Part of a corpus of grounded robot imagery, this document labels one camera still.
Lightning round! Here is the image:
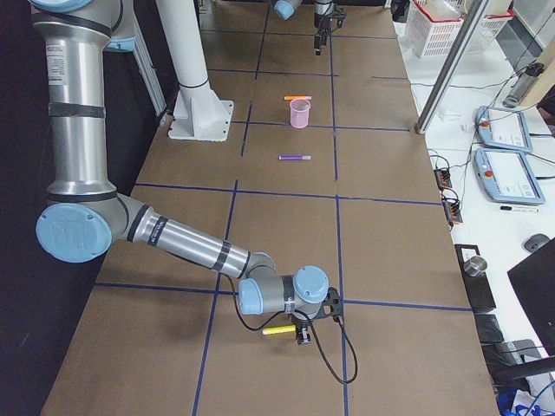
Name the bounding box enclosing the near teach pendant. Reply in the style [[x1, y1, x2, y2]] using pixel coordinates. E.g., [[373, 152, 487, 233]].
[[474, 148, 545, 205]]

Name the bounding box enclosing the white pedestal column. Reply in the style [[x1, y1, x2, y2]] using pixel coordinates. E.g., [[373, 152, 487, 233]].
[[156, 0, 234, 142]]

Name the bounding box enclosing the yellow highlighter pen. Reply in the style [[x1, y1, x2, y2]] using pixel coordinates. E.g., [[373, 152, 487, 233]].
[[262, 325, 296, 335]]

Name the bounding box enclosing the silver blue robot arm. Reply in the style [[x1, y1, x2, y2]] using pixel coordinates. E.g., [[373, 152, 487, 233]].
[[31, 1, 331, 344], [269, 0, 336, 55]]

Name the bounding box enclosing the black white marker pen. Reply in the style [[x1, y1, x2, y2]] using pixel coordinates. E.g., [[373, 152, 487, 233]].
[[500, 205, 539, 213]]

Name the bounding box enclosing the far teach pendant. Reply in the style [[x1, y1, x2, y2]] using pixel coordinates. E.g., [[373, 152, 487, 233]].
[[475, 106, 533, 153]]

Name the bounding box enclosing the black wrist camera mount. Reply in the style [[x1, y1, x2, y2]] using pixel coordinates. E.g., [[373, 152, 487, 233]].
[[316, 287, 343, 323]]

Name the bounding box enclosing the teach pendant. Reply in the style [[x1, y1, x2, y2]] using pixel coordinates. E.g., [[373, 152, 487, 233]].
[[474, 148, 545, 205], [475, 106, 533, 153]]

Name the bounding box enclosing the black monitor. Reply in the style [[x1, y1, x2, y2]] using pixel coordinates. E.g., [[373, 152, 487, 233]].
[[507, 244, 554, 355]]

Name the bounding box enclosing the white basket red rim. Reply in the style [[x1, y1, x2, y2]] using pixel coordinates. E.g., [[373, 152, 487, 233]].
[[405, 1, 463, 58]]

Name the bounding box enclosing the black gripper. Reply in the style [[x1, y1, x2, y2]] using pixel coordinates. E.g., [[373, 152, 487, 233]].
[[291, 310, 313, 345], [313, 13, 333, 55]]

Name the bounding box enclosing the purple highlighter pen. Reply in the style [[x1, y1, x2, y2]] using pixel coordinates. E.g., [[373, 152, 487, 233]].
[[278, 155, 311, 161]]

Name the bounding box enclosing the orange highlighter pen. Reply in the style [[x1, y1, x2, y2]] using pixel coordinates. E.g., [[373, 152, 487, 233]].
[[284, 95, 312, 101]]

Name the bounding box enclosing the metal cup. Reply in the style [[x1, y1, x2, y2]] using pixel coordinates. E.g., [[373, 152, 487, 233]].
[[463, 255, 487, 277]]

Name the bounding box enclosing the aluminium frame post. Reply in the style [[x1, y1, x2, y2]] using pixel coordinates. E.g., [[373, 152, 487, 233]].
[[415, 0, 489, 134]]

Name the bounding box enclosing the pink mesh pen holder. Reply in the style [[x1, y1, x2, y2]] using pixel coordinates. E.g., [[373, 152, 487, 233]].
[[290, 98, 311, 129]]

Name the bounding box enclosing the black water bottle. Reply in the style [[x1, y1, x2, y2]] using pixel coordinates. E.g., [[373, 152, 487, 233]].
[[502, 62, 545, 108]]

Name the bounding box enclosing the orange black connector block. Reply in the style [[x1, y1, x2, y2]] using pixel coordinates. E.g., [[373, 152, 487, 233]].
[[434, 167, 452, 190]]

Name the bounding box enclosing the black computer mouse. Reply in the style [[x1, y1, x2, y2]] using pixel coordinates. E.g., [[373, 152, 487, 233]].
[[523, 233, 551, 253]]

